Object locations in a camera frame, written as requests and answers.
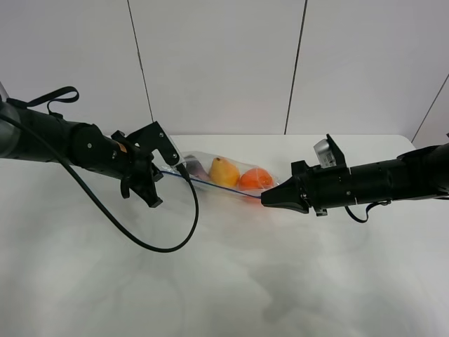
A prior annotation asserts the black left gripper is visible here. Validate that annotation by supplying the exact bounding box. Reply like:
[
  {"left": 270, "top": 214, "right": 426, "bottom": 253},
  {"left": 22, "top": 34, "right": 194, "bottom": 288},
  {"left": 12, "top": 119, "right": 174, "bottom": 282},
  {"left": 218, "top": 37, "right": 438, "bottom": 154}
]
[{"left": 111, "top": 131, "right": 163, "bottom": 208}]

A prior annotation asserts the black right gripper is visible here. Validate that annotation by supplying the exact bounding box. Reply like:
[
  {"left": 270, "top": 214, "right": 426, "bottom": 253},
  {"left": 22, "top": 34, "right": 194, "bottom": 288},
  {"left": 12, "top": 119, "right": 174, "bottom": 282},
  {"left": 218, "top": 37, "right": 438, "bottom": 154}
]
[{"left": 261, "top": 161, "right": 355, "bottom": 216}]

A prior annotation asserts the clear zip bag blue strip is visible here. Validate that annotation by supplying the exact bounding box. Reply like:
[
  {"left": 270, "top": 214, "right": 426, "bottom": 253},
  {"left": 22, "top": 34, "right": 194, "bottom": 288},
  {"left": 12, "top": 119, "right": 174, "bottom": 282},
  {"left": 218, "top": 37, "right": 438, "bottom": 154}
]
[{"left": 182, "top": 151, "right": 281, "bottom": 203}]

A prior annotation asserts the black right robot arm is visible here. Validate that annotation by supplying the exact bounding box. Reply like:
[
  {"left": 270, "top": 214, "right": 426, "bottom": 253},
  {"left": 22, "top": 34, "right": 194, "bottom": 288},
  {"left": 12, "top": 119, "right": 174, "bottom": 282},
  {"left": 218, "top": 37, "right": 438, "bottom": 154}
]
[{"left": 261, "top": 136, "right": 448, "bottom": 216}]

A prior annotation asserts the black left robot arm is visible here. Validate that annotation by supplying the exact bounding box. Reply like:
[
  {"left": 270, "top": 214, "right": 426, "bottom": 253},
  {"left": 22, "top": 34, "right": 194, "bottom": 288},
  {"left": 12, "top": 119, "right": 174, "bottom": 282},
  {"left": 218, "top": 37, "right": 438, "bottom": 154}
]
[{"left": 1, "top": 86, "right": 162, "bottom": 208}]

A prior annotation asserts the orange fruit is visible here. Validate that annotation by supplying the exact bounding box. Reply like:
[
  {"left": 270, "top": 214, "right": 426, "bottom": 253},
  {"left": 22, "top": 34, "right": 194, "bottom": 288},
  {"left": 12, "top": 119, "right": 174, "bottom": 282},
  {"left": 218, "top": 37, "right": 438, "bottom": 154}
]
[{"left": 239, "top": 168, "right": 274, "bottom": 190}]

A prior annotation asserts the purple eggplant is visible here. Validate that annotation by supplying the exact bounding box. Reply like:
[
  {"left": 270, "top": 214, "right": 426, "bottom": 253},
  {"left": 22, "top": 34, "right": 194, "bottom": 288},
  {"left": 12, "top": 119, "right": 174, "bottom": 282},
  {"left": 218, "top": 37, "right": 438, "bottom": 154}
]
[{"left": 185, "top": 155, "right": 210, "bottom": 181}]

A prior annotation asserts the yellow pear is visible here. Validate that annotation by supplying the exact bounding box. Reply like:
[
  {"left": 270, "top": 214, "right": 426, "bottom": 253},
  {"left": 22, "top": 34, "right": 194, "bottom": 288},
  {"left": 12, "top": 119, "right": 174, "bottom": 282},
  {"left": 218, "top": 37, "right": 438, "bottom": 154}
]
[{"left": 209, "top": 157, "right": 240, "bottom": 187}]

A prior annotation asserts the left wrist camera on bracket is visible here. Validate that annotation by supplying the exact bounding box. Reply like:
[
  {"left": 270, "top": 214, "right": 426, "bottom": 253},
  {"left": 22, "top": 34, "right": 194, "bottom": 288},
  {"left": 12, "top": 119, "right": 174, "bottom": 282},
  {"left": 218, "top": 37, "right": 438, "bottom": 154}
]
[{"left": 126, "top": 121, "right": 184, "bottom": 167}]

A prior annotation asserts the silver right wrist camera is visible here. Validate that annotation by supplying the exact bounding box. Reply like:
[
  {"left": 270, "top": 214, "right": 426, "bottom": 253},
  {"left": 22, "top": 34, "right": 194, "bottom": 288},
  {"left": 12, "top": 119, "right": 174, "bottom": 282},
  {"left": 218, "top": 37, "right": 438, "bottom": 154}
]
[{"left": 314, "top": 134, "right": 347, "bottom": 169}]

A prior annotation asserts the black camera cable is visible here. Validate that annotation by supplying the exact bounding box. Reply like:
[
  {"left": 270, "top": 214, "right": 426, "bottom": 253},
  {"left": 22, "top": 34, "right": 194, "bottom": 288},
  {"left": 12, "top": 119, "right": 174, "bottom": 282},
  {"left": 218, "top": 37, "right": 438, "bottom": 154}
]
[{"left": 0, "top": 112, "right": 200, "bottom": 252}]

